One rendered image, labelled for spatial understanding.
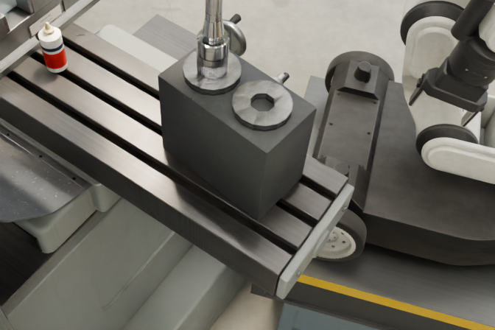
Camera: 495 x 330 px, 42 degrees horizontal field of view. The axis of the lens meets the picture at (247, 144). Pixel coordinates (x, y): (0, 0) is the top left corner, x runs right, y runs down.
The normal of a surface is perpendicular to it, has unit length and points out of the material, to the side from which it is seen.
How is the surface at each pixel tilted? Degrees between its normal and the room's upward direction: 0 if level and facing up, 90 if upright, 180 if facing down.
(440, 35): 90
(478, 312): 0
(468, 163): 90
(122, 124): 0
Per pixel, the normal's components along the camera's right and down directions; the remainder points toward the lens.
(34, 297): 0.83, 0.47
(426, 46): -0.26, 0.76
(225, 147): -0.65, 0.58
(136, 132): 0.06, -0.61
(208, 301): 0.79, 0.22
